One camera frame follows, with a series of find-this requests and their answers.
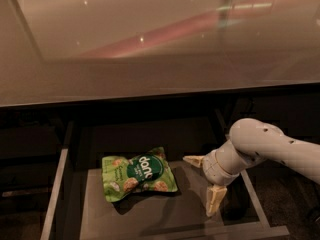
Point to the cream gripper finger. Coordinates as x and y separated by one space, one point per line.
194 160
215 196

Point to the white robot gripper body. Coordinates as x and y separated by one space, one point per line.
212 169

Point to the dark drawer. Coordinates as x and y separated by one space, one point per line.
28 141
25 200
26 176
78 209

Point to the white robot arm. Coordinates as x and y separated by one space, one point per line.
250 143

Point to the dark left top drawer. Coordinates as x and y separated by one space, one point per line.
28 141

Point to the dark left middle drawer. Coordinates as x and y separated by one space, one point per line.
26 176

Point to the dark left bottom drawer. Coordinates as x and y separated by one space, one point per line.
25 200

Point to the green snack bag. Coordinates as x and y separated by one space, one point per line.
148 171

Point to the dark right cabinet door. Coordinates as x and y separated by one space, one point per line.
297 116

